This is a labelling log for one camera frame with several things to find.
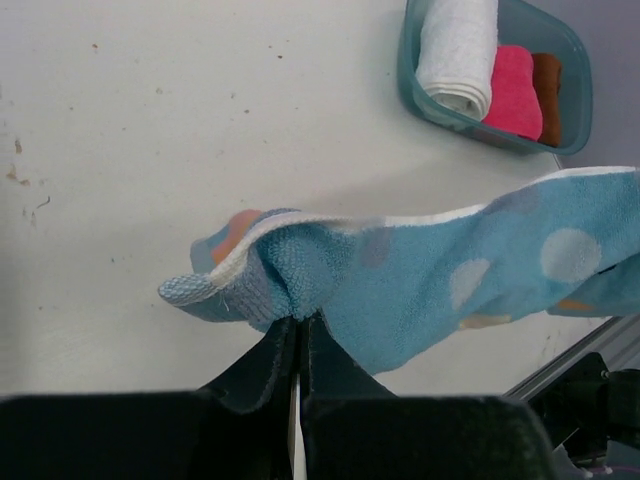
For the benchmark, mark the white towel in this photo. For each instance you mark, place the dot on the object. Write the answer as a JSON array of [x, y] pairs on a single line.
[[458, 46]]

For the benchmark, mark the teal transparent plastic bin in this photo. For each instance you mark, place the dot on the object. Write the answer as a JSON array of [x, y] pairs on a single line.
[[519, 23]]

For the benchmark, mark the aluminium mounting rail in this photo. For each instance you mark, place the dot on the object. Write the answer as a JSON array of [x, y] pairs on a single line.
[[616, 341]]

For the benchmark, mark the pink rolled towel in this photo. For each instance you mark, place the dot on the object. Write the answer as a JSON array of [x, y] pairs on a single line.
[[514, 107]]

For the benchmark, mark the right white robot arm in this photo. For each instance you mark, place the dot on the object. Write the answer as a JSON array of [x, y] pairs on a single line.
[[591, 416]]

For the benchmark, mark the light blue patterned cloth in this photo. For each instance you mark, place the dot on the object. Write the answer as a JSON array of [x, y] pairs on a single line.
[[390, 287]]

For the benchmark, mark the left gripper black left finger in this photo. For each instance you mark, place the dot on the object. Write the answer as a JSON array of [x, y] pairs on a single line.
[[237, 426]]

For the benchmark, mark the brown rolled towel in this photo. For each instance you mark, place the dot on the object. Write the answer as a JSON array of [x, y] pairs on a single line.
[[547, 73]]

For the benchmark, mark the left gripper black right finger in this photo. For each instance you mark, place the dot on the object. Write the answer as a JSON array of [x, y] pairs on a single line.
[[355, 428]]

